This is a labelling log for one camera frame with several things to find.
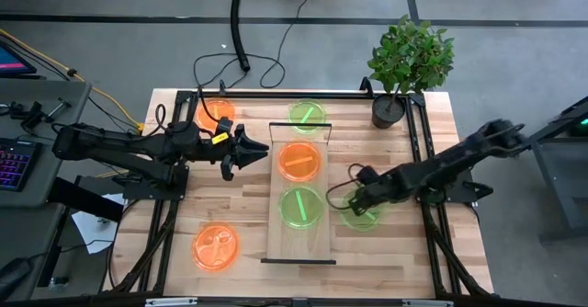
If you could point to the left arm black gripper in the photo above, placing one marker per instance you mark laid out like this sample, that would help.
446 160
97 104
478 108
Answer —
229 153

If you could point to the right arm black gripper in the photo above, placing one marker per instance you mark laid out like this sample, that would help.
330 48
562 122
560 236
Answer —
376 191

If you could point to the translucent green plastic plate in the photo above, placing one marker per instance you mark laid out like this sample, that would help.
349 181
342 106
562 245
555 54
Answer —
307 113
301 207
367 223

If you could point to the translucent orange plastic plate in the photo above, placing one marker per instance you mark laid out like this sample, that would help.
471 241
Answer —
222 110
298 161
215 246

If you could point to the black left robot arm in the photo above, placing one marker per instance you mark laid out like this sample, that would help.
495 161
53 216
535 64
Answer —
115 146

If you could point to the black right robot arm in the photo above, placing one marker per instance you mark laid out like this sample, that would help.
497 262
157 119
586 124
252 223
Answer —
441 164

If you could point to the yellow label tag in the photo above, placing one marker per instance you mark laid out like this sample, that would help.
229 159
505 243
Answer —
220 138

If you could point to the potted green plant black pot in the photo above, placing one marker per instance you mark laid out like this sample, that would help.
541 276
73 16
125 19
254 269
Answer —
413 54

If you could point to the white paper sheet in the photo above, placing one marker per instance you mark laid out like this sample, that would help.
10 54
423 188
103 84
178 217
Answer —
92 229

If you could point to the grey desk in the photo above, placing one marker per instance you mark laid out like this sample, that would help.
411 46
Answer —
50 169

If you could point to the grey metal cart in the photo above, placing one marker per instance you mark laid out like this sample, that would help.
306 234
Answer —
560 178

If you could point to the black clamp tool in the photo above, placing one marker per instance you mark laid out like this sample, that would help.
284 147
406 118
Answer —
32 114

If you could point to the backlit black keyboard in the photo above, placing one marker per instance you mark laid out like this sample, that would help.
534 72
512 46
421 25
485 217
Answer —
18 164

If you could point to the computer monitor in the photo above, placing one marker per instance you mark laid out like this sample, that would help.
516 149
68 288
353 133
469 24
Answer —
14 61

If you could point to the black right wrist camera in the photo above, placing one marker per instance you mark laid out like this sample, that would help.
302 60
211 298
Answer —
366 174

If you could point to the black aluminium rig frame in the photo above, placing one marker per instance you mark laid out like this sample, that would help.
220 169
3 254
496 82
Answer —
275 95

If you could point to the silver metal bracket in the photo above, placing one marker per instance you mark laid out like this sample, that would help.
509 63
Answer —
170 302
427 303

